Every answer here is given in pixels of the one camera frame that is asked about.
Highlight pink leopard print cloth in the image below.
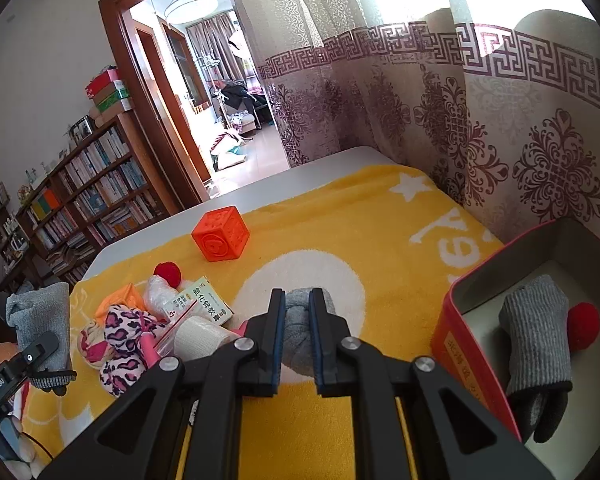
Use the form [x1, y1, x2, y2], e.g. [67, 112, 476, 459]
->
[99, 304, 166, 398]

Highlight stacked gift boxes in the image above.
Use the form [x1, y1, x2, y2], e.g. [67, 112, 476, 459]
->
[85, 66, 133, 127]

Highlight wooden bookshelf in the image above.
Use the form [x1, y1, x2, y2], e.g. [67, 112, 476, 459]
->
[0, 112, 180, 294]

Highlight grey black glove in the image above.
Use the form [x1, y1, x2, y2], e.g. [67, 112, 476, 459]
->
[6, 282, 76, 396]
[498, 274, 572, 443]

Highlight grey sock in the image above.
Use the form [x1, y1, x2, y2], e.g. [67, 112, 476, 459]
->
[282, 287, 314, 377]

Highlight red tin box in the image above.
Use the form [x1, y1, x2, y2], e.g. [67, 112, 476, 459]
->
[431, 218, 600, 479]

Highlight clear plastic bag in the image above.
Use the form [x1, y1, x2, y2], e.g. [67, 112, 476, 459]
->
[143, 275, 185, 320]

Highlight light orange toy cube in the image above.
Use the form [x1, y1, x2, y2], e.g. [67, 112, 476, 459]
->
[94, 284, 146, 326]

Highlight patterned purple curtain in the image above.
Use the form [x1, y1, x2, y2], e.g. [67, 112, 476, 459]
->
[234, 0, 600, 240]

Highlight pink floral cloth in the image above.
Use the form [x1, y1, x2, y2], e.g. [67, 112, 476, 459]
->
[78, 320, 114, 370]

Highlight yellow white towel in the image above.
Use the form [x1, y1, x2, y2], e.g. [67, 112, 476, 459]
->
[17, 162, 505, 480]

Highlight wooden door frame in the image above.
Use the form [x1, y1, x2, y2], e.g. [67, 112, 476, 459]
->
[98, 0, 242, 206]

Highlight red pompom in box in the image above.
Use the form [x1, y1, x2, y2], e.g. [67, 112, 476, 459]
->
[567, 302, 600, 353]

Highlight red pompom ball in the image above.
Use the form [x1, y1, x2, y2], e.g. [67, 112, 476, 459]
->
[154, 261, 182, 289]

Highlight red-orange toy cube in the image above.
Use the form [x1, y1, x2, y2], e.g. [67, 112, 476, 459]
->
[190, 206, 250, 262]

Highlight white ointment box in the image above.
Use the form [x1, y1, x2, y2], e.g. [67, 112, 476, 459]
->
[163, 276, 234, 325]

